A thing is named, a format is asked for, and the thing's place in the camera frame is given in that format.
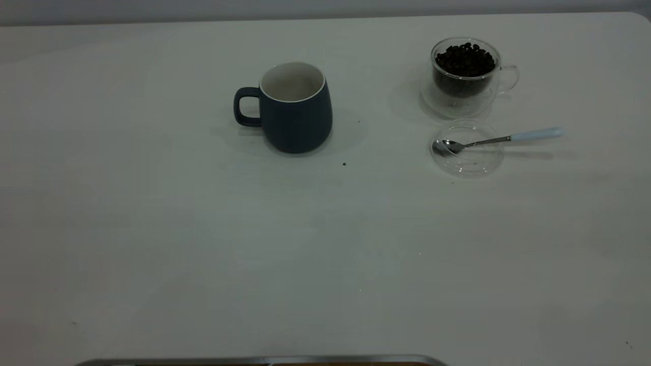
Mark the clear double-wall glass cup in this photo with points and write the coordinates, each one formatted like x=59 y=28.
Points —
x=457 y=105

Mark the dark grey ceramic mug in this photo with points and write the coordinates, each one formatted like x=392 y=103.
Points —
x=300 y=127

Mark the roasted coffee beans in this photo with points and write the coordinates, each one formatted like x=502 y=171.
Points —
x=465 y=61

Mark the clear round glass lid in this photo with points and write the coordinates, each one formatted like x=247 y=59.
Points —
x=473 y=163

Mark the metal frame bar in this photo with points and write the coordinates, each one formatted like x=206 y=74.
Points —
x=254 y=361

